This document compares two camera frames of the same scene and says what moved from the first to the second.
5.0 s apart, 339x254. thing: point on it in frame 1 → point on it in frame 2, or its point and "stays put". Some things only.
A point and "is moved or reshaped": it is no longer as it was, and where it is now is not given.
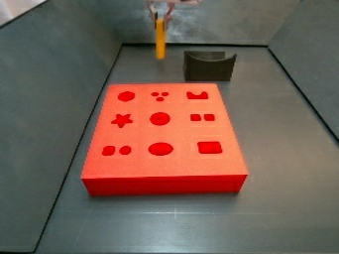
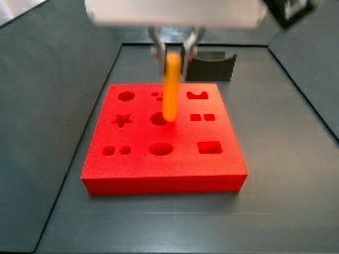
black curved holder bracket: x=208 y=65 stays put
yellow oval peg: x=160 y=35 is moved or reshaped
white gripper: x=170 y=3 → x=176 y=13
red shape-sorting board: x=164 y=141 stays put
